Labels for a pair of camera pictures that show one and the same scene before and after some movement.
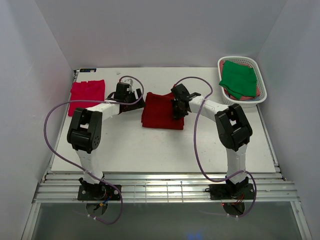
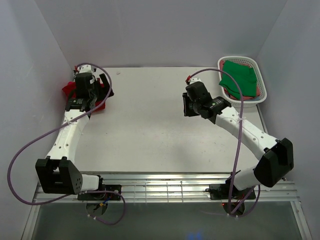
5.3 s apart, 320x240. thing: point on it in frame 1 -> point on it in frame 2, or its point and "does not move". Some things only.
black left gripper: [140, 104] -> [104, 90]
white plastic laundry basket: [240, 81] does not move
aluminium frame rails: [161, 187] does not move
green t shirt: [239, 80] does not move
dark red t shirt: [158, 112] -> [69, 89]
